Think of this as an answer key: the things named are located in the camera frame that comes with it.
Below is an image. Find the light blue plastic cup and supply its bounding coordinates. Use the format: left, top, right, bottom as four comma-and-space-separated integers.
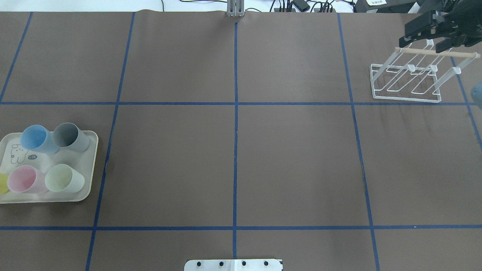
470, 82, 482, 110

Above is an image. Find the white wire cup rack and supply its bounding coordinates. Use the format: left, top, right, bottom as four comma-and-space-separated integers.
369, 40, 481, 103

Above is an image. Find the aluminium frame post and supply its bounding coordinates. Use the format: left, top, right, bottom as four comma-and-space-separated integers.
227, 0, 246, 17

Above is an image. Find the cream plastic tray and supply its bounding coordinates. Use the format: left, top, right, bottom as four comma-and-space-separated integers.
0, 130, 99, 204

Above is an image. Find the pale green plastic cup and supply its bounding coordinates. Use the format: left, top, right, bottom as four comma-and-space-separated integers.
45, 164, 85, 193

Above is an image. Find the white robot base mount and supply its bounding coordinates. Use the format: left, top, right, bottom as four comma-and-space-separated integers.
184, 259, 284, 271

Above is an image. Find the yellow plastic cup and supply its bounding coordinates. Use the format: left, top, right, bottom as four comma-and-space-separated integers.
0, 173, 10, 195

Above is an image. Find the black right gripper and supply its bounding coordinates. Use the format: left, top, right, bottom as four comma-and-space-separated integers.
399, 0, 482, 53

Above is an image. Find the grey plastic cup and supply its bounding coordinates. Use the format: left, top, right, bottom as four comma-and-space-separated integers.
53, 122, 90, 152

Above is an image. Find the pink plastic cup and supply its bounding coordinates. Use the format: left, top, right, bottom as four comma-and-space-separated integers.
7, 165, 48, 194

